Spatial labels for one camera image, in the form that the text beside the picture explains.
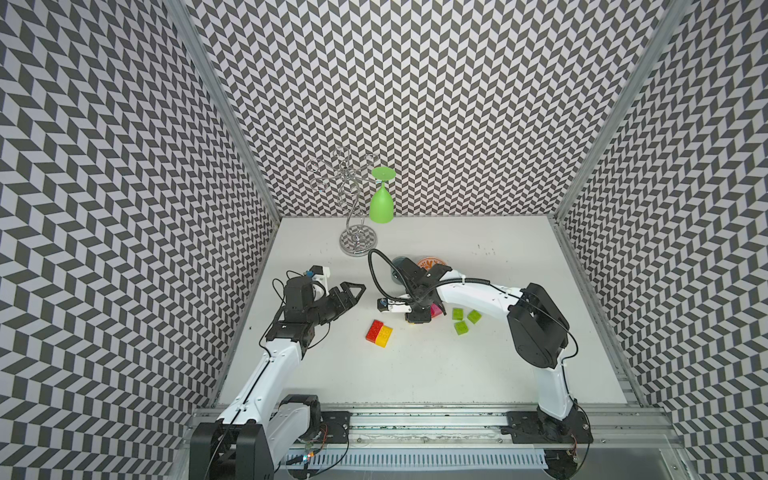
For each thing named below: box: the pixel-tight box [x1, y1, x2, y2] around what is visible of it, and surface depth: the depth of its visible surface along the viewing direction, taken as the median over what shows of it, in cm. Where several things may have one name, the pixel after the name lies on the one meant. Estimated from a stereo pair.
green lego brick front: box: [454, 321, 469, 336], surface depth 91 cm
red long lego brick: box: [365, 319, 384, 344], surface depth 89 cm
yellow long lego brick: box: [376, 325, 393, 349], surface depth 88 cm
